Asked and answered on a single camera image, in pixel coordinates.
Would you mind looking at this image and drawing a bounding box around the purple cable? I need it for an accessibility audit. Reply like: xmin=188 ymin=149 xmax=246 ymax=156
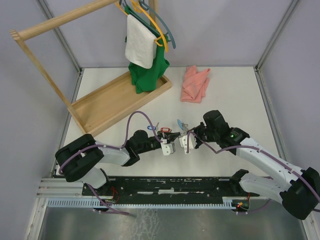
xmin=186 ymin=131 xmax=320 ymax=216
xmin=58 ymin=111 xmax=171 ymax=216

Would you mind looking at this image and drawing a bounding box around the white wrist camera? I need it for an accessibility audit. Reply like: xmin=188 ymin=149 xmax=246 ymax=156
xmin=178 ymin=134 xmax=196 ymax=154
xmin=160 ymin=139 xmax=176 ymax=156

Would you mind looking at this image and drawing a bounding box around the grey-blue hanger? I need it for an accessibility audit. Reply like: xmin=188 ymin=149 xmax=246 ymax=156
xmin=119 ymin=0 xmax=177 ymax=50

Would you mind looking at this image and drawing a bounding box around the yellow hanger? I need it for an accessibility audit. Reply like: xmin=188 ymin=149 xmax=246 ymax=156
xmin=116 ymin=0 xmax=170 ymax=53

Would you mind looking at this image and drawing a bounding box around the white cable duct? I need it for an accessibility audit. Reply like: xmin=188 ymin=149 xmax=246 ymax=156
xmin=47 ymin=198 xmax=235 ymax=209

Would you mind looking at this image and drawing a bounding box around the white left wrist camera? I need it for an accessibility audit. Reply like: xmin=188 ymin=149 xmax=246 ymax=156
xmin=160 ymin=139 xmax=176 ymax=156

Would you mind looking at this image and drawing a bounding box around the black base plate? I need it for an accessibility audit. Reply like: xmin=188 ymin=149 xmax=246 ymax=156
xmin=95 ymin=176 xmax=258 ymax=204

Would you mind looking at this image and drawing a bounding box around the key with red tag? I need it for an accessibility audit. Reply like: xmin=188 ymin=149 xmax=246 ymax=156
xmin=160 ymin=127 xmax=172 ymax=139

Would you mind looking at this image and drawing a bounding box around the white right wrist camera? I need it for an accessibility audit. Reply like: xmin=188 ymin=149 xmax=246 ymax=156
xmin=178 ymin=134 xmax=196 ymax=154

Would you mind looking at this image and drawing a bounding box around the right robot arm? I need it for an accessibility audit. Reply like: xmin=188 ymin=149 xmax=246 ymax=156
xmin=179 ymin=110 xmax=320 ymax=220

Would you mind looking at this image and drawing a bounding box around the pink cloth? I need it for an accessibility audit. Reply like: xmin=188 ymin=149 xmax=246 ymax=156
xmin=180 ymin=65 xmax=211 ymax=104

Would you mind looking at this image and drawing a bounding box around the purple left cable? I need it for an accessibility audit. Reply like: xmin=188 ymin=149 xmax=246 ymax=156
xmin=58 ymin=111 xmax=171 ymax=216

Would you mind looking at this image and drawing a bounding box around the wooden clothes rack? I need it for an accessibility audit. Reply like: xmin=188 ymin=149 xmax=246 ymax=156
xmin=10 ymin=0 xmax=172 ymax=136

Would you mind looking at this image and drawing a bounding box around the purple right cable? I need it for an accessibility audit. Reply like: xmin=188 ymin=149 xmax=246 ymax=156
xmin=186 ymin=131 xmax=320 ymax=216

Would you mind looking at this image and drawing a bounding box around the key with blue window tag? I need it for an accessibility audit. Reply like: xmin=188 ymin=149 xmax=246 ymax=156
xmin=147 ymin=122 xmax=159 ymax=132

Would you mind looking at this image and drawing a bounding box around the aluminium frame rail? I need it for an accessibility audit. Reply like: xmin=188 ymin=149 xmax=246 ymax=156
xmin=36 ymin=0 xmax=82 ymax=73

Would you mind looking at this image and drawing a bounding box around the white towel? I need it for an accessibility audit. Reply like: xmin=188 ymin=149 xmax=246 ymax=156
xmin=125 ymin=14 xmax=157 ymax=69

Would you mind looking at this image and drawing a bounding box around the green shirt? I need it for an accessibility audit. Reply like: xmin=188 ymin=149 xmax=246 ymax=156
xmin=124 ymin=5 xmax=170 ymax=94

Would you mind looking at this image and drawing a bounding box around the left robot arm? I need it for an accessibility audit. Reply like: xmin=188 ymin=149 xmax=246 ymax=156
xmin=55 ymin=130 xmax=181 ymax=195

